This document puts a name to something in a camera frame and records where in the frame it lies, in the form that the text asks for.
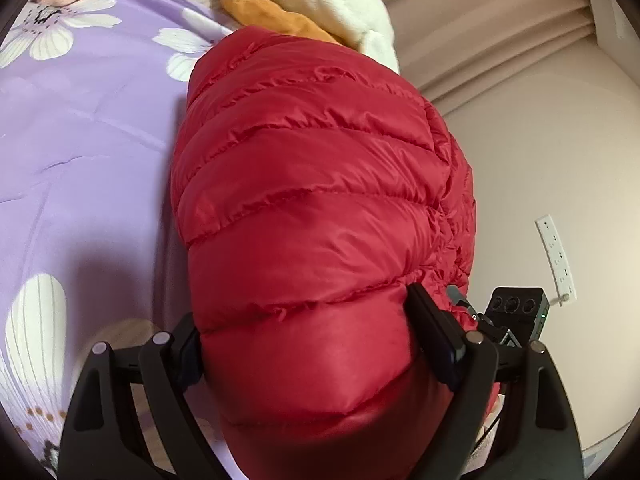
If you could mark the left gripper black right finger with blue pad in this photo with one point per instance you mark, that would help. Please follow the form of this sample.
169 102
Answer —
536 434

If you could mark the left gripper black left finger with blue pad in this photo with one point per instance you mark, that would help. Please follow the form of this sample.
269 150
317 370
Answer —
102 437

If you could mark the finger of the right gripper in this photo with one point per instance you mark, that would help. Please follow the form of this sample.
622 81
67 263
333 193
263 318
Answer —
459 300

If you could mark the red puffer jacket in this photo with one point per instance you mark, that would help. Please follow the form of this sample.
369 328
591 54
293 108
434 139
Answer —
311 186

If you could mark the white power strip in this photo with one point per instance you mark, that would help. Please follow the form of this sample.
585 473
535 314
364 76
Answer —
563 280

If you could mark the beige curtain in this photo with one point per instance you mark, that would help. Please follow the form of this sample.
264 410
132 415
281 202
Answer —
454 50

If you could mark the orange folded garment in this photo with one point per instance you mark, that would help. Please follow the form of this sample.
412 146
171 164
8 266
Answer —
269 15

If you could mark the purple floral bed sheet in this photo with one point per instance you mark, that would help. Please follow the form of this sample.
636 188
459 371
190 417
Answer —
92 96

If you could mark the black tracker camera box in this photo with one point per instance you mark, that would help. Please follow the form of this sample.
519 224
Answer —
522 310

